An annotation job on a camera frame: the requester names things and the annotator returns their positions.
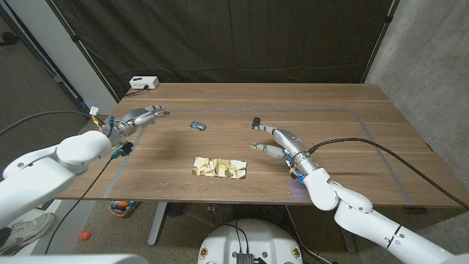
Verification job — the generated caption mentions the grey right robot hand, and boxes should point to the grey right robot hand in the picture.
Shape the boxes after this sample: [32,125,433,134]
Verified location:
[249,124,311,164]

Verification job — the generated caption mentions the thick black cable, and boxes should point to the thick black cable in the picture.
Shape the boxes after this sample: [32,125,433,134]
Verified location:
[306,137,469,210]
[0,109,107,136]

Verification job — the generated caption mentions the grey sneaker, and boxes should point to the grey sneaker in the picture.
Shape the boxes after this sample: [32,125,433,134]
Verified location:
[0,212,56,254]

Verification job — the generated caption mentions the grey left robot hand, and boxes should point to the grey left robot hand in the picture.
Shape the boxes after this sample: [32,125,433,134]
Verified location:
[106,105,171,146]

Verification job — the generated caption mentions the thin black cable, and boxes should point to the thin black cable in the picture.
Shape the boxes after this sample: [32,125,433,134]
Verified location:
[44,156,114,254]

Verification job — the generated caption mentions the white power strip box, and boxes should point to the white power strip box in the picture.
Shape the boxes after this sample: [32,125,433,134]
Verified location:
[128,76,160,90]

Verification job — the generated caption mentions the gold foil envelope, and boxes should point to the gold foil envelope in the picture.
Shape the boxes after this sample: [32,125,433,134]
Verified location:
[191,156,248,180]

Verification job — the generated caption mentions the black curtain backdrop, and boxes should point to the black curtain backdrop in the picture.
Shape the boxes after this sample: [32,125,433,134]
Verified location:
[51,0,395,100]

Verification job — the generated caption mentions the black backdrop pole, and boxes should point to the black backdrop pole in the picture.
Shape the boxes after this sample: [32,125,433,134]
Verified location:
[361,0,400,84]
[45,0,120,103]

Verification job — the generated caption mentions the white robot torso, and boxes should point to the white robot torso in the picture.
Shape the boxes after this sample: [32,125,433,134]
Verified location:
[197,219,303,264]

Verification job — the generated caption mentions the orange teal tool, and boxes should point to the orange teal tool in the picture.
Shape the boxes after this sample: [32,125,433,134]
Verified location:
[108,199,140,219]

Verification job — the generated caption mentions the grey table leg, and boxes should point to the grey table leg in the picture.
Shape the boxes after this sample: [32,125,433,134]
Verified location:
[147,201,168,246]
[339,227,357,253]

